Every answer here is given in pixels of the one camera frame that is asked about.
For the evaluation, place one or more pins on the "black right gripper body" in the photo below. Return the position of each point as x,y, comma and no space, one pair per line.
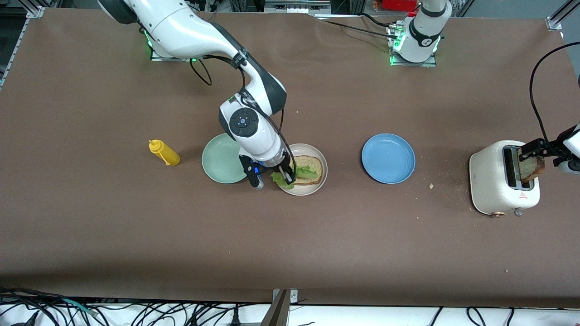
283,167

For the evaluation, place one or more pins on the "mint green plate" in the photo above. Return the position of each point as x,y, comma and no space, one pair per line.
217,158

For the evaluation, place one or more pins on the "green lettuce leaf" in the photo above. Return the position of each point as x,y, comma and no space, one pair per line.
306,172

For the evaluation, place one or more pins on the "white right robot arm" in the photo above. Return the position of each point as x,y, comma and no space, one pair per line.
181,27

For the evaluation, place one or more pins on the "brown bread slice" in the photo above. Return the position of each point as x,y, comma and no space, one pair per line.
308,159
532,170

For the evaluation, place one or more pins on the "metal table bracket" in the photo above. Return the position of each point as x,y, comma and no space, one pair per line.
282,312

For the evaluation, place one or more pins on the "beige plate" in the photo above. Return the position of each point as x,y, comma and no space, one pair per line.
312,189

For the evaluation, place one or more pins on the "red box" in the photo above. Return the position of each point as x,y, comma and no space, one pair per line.
398,4

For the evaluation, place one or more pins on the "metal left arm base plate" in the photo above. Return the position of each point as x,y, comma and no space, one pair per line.
414,64

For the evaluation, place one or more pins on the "yellow mustard squeeze bottle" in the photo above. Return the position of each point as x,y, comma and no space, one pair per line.
168,156

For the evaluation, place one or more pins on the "white toaster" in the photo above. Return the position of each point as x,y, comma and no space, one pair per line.
487,181

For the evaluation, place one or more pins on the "grey metal equipment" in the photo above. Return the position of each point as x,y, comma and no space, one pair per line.
297,7

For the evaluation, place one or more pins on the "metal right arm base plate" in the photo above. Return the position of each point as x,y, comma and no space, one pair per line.
156,58

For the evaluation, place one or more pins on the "blue plate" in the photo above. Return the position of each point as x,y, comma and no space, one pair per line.
388,158

